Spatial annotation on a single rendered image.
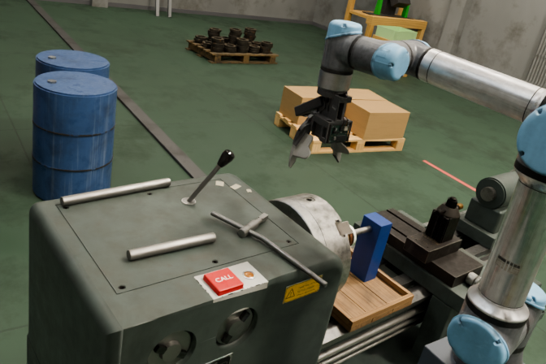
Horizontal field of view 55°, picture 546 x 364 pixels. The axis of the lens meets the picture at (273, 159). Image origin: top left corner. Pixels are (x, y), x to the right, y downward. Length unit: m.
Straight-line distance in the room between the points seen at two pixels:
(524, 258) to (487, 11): 9.28
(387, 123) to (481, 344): 4.64
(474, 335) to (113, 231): 0.77
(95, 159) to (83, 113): 0.35
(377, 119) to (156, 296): 4.66
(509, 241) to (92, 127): 2.91
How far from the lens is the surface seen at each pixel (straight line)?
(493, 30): 10.11
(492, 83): 1.16
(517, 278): 1.08
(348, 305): 1.75
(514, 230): 1.04
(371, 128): 5.53
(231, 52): 8.13
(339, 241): 1.47
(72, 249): 1.15
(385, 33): 9.39
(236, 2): 12.31
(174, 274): 1.10
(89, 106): 3.51
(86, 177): 3.71
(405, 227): 2.12
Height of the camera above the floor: 1.91
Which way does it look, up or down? 23 degrees down
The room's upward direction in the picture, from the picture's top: 11 degrees clockwise
